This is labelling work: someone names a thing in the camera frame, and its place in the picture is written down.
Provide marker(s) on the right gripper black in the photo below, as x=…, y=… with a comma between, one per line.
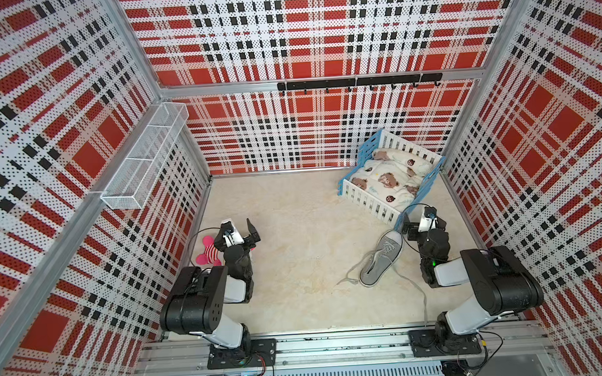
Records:
x=427, y=235

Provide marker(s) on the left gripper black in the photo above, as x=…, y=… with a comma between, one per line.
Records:
x=239, y=246

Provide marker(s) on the grey canvas sneaker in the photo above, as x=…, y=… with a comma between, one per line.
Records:
x=386, y=253

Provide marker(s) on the grey shoelace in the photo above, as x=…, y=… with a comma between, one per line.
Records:
x=356, y=281

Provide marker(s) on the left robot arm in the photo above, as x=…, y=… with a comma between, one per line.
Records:
x=221, y=275

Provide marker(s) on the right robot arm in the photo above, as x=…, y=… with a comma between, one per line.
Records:
x=500, y=285

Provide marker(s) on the pink striped plush toy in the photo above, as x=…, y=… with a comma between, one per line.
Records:
x=210, y=256

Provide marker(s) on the bear print blanket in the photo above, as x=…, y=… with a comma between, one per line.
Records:
x=392, y=176

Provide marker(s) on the white blue toy crib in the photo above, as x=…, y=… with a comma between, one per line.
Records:
x=373, y=206

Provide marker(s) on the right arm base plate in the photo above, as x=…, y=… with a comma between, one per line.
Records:
x=427, y=343

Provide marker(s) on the white wire mesh basket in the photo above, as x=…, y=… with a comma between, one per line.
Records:
x=132, y=184

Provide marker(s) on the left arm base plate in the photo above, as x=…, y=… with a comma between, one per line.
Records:
x=257, y=353

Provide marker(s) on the aluminium front rail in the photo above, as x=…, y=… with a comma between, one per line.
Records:
x=345, y=347

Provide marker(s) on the black hook rail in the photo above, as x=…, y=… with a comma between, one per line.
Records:
x=408, y=79

